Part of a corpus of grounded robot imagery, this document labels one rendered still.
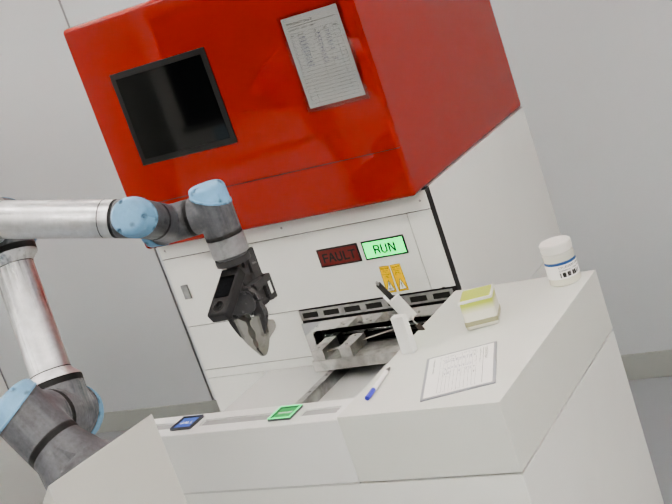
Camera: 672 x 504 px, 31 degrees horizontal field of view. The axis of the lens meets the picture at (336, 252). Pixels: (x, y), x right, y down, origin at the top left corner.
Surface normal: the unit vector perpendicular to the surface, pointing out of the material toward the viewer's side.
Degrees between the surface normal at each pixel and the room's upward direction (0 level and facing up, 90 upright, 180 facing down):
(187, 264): 90
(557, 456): 90
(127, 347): 90
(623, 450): 90
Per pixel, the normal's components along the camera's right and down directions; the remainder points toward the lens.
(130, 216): -0.29, -0.05
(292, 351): -0.45, 0.37
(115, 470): 0.75, -0.08
